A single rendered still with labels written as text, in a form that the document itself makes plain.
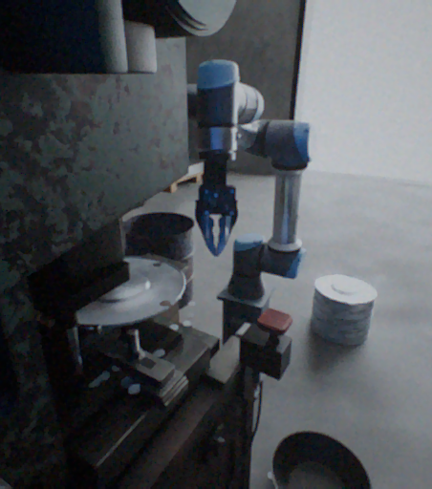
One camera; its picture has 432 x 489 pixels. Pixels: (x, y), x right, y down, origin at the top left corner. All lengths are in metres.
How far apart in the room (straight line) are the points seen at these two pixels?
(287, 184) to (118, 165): 0.76
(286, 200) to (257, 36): 4.46
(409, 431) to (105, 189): 1.48
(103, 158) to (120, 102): 0.07
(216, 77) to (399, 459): 1.37
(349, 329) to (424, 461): 0.60
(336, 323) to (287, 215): 0.87
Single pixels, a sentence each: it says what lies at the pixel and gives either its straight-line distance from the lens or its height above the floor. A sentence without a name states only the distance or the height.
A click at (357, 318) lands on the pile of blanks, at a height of 0.16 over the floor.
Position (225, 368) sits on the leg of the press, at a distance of 0.81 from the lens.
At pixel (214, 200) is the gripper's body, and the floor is 1.00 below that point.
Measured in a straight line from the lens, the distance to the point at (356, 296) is 1.92.
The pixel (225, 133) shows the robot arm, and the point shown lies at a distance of 0.68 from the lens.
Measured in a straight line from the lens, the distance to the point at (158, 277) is 0.85.
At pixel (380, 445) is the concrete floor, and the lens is 1.62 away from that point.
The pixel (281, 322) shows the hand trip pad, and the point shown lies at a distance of 0.75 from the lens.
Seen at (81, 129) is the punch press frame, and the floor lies 1.15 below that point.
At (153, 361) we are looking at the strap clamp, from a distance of 0.66.
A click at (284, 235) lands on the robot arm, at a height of 0.73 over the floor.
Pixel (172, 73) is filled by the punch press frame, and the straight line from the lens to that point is 0.57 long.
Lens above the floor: 1.19
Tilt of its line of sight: 24 degrees down
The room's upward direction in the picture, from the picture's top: straight up
